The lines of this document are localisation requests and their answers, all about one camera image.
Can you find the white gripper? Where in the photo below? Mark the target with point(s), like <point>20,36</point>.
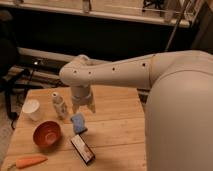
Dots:
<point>82,95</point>

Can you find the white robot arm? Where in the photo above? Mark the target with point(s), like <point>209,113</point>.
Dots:
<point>179,107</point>

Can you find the white ceramic cup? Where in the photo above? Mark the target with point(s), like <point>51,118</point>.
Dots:
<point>32,109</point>

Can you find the blue sponge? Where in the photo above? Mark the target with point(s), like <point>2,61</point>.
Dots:
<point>78,123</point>

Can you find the small white bottle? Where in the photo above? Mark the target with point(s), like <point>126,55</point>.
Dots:
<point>59,105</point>

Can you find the orange bowl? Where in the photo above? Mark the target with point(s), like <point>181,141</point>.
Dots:
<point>47,134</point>

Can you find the white baseboard heater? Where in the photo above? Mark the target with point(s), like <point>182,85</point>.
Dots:
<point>37,59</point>

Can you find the black office chair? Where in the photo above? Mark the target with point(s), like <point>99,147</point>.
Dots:
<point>8,58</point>

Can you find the orange carrot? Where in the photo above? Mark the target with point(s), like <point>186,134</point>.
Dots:
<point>24,162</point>

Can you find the wooden shelf ledge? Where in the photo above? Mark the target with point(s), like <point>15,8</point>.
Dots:
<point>160,12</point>

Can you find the metal pole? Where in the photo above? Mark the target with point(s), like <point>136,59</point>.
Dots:
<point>176,25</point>

